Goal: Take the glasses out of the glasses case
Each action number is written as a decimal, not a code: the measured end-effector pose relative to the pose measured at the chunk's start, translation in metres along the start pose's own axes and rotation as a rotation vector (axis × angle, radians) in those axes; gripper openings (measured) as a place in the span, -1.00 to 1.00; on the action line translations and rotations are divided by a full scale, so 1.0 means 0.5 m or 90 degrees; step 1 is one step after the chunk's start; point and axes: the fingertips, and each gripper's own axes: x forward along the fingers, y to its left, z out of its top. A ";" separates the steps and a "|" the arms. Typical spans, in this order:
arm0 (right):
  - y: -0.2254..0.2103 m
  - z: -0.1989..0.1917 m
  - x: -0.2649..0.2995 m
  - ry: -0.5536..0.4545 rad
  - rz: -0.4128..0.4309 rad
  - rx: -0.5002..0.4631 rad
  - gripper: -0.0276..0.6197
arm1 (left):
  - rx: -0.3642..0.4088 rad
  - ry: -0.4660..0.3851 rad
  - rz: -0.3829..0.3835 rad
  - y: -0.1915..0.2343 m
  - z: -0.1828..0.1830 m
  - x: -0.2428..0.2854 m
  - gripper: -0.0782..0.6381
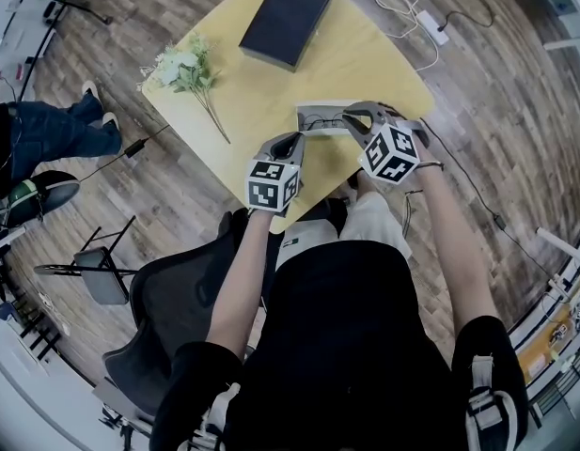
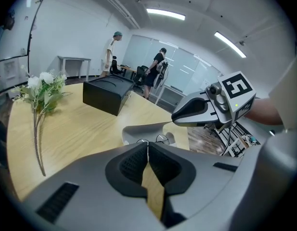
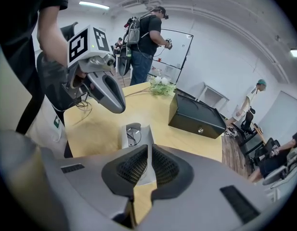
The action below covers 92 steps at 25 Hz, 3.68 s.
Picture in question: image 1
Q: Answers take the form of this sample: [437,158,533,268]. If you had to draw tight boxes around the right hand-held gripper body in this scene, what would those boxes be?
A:
[357,103,431,185]

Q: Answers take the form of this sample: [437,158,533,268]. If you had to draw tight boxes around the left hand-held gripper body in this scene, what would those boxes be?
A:
[245,154,305,218]

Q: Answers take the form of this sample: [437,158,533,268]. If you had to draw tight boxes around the black thin-framed eyeglasses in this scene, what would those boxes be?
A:
[301,114,347,130]

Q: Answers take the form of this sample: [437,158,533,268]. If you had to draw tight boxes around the small white box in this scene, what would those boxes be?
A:
[294,100,366,138]

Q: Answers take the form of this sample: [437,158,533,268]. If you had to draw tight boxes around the person's right forearm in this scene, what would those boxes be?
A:
[418,150,500,337]

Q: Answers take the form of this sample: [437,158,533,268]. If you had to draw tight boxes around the person's left forearm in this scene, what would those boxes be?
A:
[205,209,272,351]

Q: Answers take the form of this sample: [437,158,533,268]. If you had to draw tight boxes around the person's white trousers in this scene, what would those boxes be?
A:
[274,190,413,276]

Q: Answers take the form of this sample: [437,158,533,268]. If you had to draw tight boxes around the white power strip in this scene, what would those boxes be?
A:
[415,9,450,46]

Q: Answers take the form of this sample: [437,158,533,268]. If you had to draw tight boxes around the white artificial flower bouquet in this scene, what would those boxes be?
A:
[137,33,232,145]

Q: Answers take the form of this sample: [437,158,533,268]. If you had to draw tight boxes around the black rectangular box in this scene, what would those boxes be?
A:
[237,0,336,73]

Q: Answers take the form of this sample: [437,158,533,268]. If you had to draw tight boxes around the black mesh office chair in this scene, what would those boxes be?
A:
[101,209,281,417]

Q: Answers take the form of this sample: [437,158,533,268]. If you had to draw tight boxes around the person's black shirt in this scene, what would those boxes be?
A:
[148,240,530,451]

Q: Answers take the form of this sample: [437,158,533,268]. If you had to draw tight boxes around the grey folding chair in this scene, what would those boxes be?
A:
[33,213,140,305]

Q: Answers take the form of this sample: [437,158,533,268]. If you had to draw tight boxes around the white desk leg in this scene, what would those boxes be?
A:
[536,226,580,266]

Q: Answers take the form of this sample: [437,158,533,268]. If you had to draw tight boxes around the cluttered wooden workbench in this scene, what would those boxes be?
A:
[514,288,580,384]

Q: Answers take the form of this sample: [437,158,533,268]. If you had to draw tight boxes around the white cable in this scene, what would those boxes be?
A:
[362,0,441,72]

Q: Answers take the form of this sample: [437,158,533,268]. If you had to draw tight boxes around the black cable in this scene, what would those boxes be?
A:
[439,9,495,32]

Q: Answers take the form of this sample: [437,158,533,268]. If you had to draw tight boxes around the grey left backpack strap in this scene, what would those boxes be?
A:
[185,382,242,451]

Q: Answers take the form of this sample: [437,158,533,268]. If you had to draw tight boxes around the grey backpack strap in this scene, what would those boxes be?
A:
[465,354,519,451]
[185,382,242,451]

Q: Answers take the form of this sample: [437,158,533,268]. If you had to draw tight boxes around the grey right backpack strap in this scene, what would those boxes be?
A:
[465,354,519,451]

